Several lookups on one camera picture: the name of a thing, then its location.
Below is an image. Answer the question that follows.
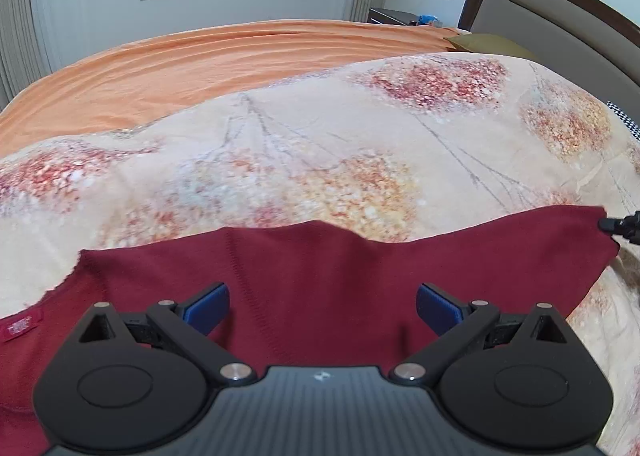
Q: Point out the dark red long-sleeve sweater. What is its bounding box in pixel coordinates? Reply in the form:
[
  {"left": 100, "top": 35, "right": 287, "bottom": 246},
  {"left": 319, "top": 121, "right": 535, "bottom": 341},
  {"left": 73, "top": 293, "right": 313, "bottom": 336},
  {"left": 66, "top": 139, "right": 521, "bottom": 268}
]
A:
[{"left": 1, "top": 206, "right": 620, "bottom": 455}]

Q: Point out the dark wooden nightstand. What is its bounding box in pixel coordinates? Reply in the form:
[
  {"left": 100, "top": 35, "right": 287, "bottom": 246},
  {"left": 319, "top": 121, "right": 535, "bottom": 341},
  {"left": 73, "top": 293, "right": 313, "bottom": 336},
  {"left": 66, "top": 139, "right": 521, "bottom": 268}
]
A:
[{"left": 367, "top": 8, "right": 419, "bottom": 26}]

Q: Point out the brown padded headboard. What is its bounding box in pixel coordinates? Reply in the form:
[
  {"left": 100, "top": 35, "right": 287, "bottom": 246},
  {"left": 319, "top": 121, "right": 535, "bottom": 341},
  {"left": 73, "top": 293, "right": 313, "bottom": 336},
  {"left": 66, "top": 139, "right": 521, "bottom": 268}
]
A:
[{"left": 458, "top": 0, "right": 639, "bottom": 118}]

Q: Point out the black white checkered cloth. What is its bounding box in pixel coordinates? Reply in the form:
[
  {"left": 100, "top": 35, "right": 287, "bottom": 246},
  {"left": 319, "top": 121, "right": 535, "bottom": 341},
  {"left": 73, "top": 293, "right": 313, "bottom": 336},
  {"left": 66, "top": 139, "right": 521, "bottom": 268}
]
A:
[{"left": 606, "top": 101, "right": 640, "bottom": 141}]

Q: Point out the olive green pillow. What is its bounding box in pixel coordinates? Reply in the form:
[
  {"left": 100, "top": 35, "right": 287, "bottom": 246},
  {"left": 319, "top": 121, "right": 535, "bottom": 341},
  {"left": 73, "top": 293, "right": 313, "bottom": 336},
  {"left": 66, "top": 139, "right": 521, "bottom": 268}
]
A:
[{"left": 447, "top": 33, "right": 538, "bottom": 61}]

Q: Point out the blue item on nightstand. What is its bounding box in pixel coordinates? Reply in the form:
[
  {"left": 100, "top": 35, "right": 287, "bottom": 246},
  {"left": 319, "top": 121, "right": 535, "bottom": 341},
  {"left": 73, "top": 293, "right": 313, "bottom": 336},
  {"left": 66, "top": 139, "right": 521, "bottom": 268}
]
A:
[{"left": 416, "top": 14, "right": 442, "bottom": 28}]

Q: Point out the beige left curtain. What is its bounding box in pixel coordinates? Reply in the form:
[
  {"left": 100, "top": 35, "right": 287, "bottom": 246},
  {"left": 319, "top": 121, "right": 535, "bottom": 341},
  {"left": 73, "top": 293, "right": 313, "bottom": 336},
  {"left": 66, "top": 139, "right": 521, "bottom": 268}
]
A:
[{"left": 0, "top": 0, "right": 51, "bottom": 110}]

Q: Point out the orange bed sheet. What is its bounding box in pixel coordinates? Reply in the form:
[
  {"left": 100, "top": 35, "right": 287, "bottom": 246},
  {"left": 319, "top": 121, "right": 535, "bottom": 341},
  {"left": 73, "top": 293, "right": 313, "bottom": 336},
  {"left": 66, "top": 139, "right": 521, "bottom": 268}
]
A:
[{"left": 1, "top": 20, "right": 459, "bottom": 155}]

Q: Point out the floral beige quilt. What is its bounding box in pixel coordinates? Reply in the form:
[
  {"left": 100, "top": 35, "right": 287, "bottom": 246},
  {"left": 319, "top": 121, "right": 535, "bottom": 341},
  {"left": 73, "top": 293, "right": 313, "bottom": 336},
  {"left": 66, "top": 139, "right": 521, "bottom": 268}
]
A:
[{"left": 1, "top": 52, "right": 639, "bottom": 455}]

